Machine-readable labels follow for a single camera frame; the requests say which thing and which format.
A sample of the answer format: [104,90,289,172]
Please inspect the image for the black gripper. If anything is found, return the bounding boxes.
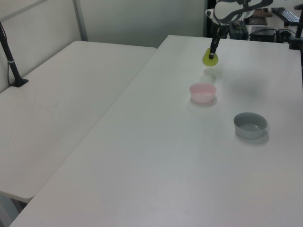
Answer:
[209,21,230,60]

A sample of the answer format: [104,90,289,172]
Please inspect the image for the green pear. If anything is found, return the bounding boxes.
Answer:
[201,47,219,68]

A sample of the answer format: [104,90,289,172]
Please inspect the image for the pink bowl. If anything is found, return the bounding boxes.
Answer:
[189,82,217,104]

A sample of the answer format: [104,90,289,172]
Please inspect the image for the grey bowl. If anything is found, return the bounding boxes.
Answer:
[233,112,268,140]

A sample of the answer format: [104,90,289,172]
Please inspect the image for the dark case with green trim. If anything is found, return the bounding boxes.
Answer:
[229,20,249,40]

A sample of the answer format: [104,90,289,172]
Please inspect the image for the black equipment box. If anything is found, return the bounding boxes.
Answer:
[248,25,278,42]

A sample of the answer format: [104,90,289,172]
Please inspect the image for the black keyboard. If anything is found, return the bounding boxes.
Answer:
[270,7,300,23]

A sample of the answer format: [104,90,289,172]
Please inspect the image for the white side table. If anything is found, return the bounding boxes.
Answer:
[0,40,158,200]

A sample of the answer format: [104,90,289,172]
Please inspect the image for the black camera stand pole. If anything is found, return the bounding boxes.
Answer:
[287,13,303,51]
[0,20,29,89]

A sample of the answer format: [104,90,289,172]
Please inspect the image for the grey partition post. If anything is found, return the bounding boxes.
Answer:
[71,0,89,43]

